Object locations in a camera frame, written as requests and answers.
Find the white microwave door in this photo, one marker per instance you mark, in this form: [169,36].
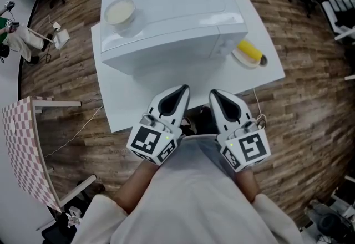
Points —
[155,60]

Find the white gripper device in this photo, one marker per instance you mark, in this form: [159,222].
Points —
[75,218]

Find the white power adapter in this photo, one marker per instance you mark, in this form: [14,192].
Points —
[56,26]

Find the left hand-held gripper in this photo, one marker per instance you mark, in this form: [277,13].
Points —
[147,143]

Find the person's black trousers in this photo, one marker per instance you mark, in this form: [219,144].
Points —
[205,123]

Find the person's white shirt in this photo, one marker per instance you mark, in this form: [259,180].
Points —
[188,204]

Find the white floor stand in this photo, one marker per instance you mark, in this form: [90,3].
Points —
[61,39]

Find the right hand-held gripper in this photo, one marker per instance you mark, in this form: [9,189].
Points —
[249,151]

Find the white microwave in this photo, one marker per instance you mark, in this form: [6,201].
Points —
[180,1]

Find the yellow corn cob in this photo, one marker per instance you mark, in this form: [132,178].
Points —
[249,50]

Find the white table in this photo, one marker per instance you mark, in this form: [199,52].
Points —
[124,104]

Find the person's left forearm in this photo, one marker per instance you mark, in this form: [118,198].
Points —
[136,190]

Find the person's right forearm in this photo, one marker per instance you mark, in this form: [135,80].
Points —
[248,184]

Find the black round object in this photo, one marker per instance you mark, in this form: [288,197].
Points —
[329,224]

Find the white bowl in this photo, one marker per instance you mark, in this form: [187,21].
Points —
[119,14]

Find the pink checkered table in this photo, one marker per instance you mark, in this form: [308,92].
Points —
[22,154]

